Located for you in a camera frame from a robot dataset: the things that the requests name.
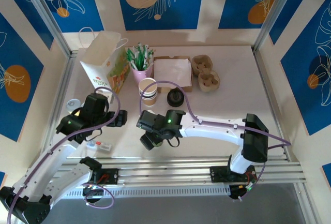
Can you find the white printed paper bag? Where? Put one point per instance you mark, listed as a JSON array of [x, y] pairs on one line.
[[103, 50]]

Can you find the brown pulp cup carrier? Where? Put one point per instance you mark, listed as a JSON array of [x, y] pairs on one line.
[[207, 75]]

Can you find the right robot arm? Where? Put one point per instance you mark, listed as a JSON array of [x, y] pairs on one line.
[[214, 131]]

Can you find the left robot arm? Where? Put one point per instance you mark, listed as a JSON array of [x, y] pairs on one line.
[[69, 177]]

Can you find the small pot with grey lid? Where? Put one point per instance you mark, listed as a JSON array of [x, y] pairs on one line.
[[73, 103]]

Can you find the brown paper cup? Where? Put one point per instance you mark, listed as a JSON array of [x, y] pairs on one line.
[[149, 102]]

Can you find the shallow cardboard box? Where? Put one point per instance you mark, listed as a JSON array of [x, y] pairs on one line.
[[188, 89]]

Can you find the pink straw holder cup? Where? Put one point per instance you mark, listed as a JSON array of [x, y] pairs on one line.
[[141, 76]]

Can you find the white paper napkin stack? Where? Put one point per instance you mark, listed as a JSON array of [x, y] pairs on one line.
[[172, 71]]

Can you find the green white wrapped straw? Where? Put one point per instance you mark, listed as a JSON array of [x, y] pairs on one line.
[[151, 58], [146, 53], [138, 53], [130, 57]]

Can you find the small controller board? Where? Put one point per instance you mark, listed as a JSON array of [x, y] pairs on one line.
[[240, 189], [94, 187]]

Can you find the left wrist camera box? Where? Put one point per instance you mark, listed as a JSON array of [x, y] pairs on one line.
[[107, 97]]

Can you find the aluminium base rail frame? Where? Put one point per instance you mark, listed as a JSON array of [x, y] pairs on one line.
[[165, 172]]

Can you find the aluminium frame post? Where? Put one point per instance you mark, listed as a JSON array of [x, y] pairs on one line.
[[51, 22], [274, 17]]

